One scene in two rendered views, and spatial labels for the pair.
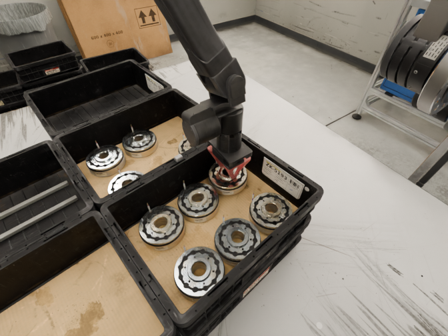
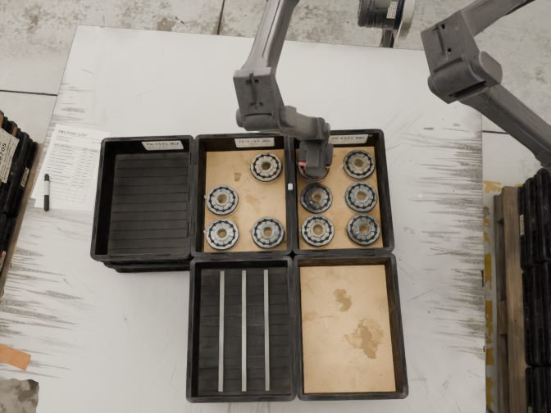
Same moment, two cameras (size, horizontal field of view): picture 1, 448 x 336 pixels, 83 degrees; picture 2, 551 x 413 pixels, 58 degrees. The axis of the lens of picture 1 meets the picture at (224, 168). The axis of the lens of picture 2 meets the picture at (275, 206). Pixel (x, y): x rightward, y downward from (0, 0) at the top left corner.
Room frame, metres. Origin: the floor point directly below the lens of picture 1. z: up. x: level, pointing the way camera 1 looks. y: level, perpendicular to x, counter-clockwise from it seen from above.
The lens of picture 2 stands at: (0.10, 0.51, 2.36)
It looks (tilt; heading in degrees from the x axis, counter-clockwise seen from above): 72 degrees down; 317
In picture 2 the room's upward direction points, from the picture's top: 6 degrees counter-clockwise
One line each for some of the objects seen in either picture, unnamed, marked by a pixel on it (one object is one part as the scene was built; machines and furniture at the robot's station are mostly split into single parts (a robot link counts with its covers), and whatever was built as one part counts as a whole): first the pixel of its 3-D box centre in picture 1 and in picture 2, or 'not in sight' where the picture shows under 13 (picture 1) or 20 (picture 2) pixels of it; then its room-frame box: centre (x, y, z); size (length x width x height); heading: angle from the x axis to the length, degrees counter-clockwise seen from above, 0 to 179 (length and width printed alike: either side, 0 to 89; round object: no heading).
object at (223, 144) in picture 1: (229, 138); (316, 149); (0.45, -0.01, 1.00); 0.10 x 0.07 x 0.07; 35
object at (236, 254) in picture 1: (237, 238); (361, 196); (0.27, -0.03, 0.86); 0.10 x 0.10 x 0.01
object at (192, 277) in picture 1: (199, 269); (363, 228); (0.20, 0.05, 0.86); 0.05 x 0.05 x 0.01
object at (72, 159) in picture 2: not in sight; (70, 166); (1.16, 0.50, 0.70); 0.33 x 0.23 x 0.01; 124
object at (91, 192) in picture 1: (145, 135); (241, 192); (0.55, 0.22, 0.92); 0.40 x 0.30 x 0.02; 132
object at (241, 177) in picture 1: (227, 173); (313, 165); (0.45, -0.01, 0.87); 0.10 x 0.10 x 0.01
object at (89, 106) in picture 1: (105, 106); (149, 201); (0.77, 0.42, 0.87); 0.40 x 0.30 x 0.11; 132
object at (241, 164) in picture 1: (231, 163); not in sight; (0.44, -0.02, 0.92); 0.07 x 0.07 x 0.09; 35
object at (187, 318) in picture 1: (215, 201); (339, 190); (0.33, 0.02, 0.92); 0.40 x 0.30 x 0.02; 132
